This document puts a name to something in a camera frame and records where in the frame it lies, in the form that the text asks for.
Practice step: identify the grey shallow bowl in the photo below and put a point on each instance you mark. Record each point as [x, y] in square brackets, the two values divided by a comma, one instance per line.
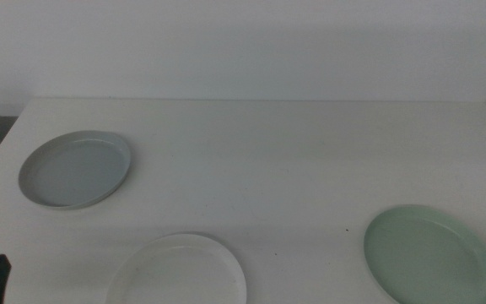
[74, 173]

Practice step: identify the pale green shallow bowl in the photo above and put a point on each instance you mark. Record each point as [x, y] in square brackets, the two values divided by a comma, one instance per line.
[424, 257]

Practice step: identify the white shallow bowl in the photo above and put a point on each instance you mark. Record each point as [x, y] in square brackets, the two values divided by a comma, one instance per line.
[175, 274]

